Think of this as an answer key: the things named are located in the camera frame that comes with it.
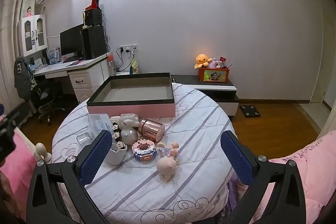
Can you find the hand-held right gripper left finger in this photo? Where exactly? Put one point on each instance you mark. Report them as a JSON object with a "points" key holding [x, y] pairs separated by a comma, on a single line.
{"points": [[95, 158]]}

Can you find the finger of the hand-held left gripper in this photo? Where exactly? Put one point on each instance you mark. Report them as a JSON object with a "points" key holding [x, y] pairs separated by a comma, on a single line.
{"points": [[9, 121], [1, 109]]}

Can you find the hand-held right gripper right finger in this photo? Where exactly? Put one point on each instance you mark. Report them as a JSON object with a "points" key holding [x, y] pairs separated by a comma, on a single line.
{"points": [[236, 158]]}

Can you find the clear glass cup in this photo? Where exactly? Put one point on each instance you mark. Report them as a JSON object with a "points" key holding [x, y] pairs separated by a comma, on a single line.
{"points": [[84, 139]]}

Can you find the clear plastic box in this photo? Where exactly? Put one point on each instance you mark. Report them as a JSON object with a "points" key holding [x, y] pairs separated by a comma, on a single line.
{"points": [[98, 125]]}

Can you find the pink storage box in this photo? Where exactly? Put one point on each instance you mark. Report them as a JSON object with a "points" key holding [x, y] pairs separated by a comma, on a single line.
{"points": [[131, 108]]}

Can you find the rose gold can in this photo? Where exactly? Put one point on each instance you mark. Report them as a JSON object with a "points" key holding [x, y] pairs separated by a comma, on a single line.
{"points": [[151, 130]]}

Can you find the small pastel unicorn figurine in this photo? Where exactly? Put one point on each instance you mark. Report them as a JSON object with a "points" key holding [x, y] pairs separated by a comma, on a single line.
{"points": [[170, 149]]}

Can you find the beige plush toy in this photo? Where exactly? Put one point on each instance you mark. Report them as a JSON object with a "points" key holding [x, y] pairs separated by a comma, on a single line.
{"points": [[166, 167]]}

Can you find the person's left forearm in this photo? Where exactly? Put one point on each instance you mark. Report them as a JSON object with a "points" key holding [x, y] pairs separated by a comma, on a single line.
{"points": [[6, 192]]}

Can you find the white cup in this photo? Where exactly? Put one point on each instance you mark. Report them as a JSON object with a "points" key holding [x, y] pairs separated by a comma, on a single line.
{"points": [[115, 157]]}

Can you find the plain pink blanket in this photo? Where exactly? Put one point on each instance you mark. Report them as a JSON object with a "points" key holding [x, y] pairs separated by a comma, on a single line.
{"points": [[15, 163]]}

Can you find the black flower hair clip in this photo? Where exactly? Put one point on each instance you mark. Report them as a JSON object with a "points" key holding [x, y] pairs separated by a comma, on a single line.
{"points": [[116, 132]]}

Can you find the grey jacket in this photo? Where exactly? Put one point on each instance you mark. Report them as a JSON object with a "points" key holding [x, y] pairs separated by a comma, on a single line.
{"points": [[23, 77]]}

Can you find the purple printed bedsheet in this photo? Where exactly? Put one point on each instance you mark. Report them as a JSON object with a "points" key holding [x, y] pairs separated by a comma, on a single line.
{"points": [[232, 197]]}

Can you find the white rabbit figurine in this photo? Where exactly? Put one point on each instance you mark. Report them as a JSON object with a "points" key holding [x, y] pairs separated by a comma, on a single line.
{"points": [[128, 134]]}

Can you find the black office chair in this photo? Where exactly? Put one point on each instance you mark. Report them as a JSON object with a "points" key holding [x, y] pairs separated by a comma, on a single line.
{"points": [[48, 98]]}

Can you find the black bathroom scale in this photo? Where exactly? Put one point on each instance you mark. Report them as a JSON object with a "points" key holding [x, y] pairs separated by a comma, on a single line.
{"points": [[249, 111]]}

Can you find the cream curtain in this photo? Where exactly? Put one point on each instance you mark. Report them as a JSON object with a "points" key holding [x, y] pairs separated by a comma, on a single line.
{"points": [[10, 43]]}

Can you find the black white low cabinet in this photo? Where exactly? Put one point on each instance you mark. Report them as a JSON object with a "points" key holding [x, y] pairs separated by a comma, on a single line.
{"points": [[218, 92]]}

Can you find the white striped quilt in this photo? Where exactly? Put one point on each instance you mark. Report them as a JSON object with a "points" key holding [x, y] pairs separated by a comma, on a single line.
{"points": [[157, 195]]}

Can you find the pink printed quilt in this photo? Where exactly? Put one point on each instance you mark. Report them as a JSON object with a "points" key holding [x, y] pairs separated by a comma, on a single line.
{"points": [[309, 166]]}

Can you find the blue box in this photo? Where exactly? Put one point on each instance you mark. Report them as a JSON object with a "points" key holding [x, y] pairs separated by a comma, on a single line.
{"points": [[53, 56]]}

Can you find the white desk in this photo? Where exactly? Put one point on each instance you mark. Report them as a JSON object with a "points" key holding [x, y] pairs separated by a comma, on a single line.
{"points": [[84, 82]]}

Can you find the orange toy box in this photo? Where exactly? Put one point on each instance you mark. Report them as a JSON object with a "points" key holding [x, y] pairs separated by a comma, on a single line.
{"points": [[213, 75]]}

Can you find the orange cap bottle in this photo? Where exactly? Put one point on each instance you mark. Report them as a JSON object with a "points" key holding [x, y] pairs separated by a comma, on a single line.
{"points": [[112, 65]]}

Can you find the purple plush toy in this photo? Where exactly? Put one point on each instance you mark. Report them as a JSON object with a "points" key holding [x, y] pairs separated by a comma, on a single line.
{"points": [[212, 65]]}

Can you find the black computer monitor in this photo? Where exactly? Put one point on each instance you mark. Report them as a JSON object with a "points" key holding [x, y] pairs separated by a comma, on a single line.
{"points": [[71, 41]]}

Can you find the snack bag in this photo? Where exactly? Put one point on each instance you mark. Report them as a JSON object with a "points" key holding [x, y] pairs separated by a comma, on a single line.
{"points": [[134, 66]]}

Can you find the small doll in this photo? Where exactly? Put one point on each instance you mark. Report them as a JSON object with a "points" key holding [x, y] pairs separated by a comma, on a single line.
{"points": [[29, 11]]}

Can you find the orange octopus plush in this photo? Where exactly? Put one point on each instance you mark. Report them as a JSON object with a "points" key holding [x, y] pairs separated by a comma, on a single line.
{"points": [[202, 60]]}

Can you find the black computer tower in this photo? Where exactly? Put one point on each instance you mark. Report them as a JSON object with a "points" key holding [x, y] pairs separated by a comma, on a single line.
{"points": [[94, 43]]}

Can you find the black speaker box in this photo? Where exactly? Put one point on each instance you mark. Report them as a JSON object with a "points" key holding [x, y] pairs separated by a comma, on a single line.
{"points": [[93, 18]]}

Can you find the white door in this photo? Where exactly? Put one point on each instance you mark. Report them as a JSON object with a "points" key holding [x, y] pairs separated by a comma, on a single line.
{"points": [[328, 56]]}

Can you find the cream bed frame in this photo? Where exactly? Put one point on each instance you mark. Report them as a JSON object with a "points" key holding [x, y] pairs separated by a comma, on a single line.
{"points": [[40, 148]]}

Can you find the white wall cabinet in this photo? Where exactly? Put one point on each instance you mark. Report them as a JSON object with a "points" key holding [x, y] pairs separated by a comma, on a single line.
{"points": [[32, 35]]}

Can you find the white wall outlet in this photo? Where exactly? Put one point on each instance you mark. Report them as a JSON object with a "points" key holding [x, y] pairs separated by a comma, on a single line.
{"points": [[128, 49]]}

